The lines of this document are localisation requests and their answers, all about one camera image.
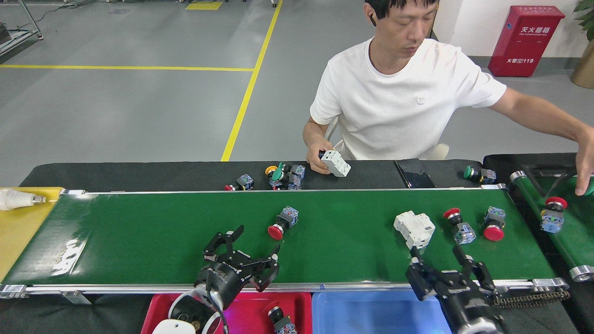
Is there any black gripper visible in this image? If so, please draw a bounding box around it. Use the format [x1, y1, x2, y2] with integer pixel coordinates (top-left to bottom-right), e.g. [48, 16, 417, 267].
[406, 244, 505, 328]
[195, 225, 282, 310]

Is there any white circuit breaker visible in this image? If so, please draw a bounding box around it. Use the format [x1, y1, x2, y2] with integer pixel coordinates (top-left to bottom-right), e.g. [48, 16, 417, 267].
[320, 149, 352, 178]
[394, 211, 436, 250]

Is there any yellow mushroom push button switch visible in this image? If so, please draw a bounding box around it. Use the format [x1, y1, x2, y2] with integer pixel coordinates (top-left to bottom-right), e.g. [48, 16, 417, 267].
[265, 165, 284, 191]

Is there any red plastic tray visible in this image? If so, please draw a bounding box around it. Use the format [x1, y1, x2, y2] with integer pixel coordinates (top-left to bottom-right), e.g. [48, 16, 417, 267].
[141, 291, 313, 334]

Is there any blue plastic tray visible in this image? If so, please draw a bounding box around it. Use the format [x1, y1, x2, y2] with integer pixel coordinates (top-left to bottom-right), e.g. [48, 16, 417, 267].
[312, 290, 453, 334]

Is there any long green conveyor belt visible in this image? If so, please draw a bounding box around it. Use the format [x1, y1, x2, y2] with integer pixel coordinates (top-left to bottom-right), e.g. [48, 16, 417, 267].
[0, 185, 570, 300]

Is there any green feeder conveyor belt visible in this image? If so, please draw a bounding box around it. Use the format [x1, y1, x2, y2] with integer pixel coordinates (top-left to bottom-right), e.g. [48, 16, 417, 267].
[510, 170, 594, 282]

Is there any yellow plastic tray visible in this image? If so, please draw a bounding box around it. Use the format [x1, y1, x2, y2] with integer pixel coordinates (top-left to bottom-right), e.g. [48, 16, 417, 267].
[0, 187, 65, 281]

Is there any person's right hand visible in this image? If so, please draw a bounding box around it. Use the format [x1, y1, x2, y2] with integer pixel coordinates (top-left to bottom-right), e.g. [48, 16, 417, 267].
[306, 139, 336, 176]

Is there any person's left hand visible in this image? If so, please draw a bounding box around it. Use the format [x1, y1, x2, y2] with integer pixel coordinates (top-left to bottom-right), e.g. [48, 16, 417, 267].
[575, 135, 594, 196]

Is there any black smartphone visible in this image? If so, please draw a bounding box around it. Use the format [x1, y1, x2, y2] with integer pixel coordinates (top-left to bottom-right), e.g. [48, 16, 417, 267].
[394, 159, 437, 189]

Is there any person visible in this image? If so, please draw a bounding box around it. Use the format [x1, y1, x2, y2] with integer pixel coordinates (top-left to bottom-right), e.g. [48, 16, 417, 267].
[303, 0, 594, 196]

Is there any white light bulb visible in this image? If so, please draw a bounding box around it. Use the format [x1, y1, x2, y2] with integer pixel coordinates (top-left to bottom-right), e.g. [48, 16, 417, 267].
[0, 189, 47, 211]

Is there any red fire extinguisher box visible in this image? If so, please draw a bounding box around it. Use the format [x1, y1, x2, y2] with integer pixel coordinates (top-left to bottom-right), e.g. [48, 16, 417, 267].
[488, 6, 566, 77]

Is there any potted plant with brass pot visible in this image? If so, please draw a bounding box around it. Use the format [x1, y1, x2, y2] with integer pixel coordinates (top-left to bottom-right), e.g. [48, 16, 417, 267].
[570, 0, 594, 90]

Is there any metal rack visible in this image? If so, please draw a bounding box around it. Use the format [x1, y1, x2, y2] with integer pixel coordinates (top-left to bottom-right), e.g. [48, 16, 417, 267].
[0, 0, 44, 56]

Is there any black roller chain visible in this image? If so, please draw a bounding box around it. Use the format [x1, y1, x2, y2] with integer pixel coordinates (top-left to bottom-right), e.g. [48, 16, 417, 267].
[492, 289, 571, 309]

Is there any black guide frame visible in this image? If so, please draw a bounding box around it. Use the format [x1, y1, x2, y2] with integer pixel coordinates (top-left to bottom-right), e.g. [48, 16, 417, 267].
[520, 162, 594, 198]

